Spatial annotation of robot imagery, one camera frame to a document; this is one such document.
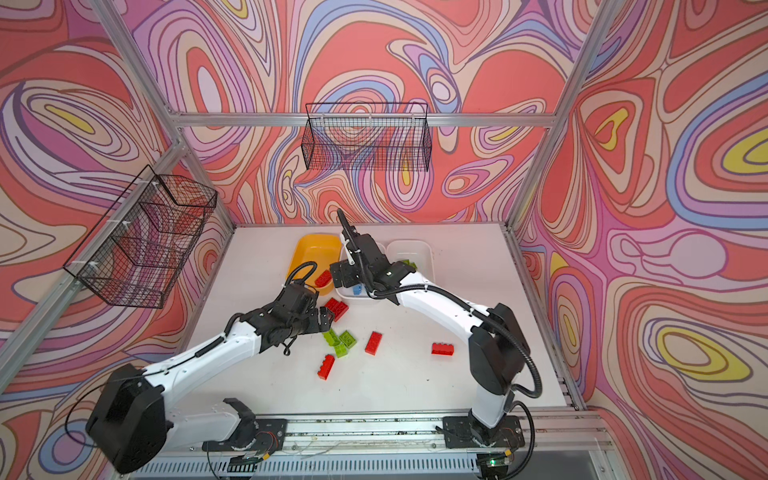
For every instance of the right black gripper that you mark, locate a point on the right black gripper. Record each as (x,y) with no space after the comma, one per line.
(346,269)

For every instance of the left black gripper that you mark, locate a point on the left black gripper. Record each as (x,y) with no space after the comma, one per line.
(316,325)

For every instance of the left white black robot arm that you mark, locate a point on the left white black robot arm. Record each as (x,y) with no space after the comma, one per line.
(132,420)

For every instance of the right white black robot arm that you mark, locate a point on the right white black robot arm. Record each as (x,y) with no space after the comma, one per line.
(500,359)

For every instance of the middle white plastic bin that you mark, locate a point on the middle white plastic bin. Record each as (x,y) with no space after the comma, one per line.
(346,293)

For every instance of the white plastic bin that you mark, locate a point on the white plastic bin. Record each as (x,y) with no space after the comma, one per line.
(416,251)
(346,293)

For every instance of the yellow plastic bin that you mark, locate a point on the yellow plastic bin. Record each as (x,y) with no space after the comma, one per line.
(323,249)

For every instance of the red double lego near bins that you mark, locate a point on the red double lego near bins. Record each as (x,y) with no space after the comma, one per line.
(337,308)

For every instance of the green lego cluster centre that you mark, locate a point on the green lego cluster centre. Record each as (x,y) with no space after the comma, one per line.
(341,343)

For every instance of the right white plastic bin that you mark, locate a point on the right white plastic bin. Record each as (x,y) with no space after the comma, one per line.
(416,251)

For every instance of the back black wire basket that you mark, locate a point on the back black wire basket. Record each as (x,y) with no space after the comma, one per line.
(367,136)

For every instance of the black wire basket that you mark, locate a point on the black wire basket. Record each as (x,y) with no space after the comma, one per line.
(159,220)
(367,136)

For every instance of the left black wire basket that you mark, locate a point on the left black wire basket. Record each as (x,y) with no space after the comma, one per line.
(159,220)

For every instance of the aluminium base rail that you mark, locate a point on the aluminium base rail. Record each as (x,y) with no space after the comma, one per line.
(419,432)

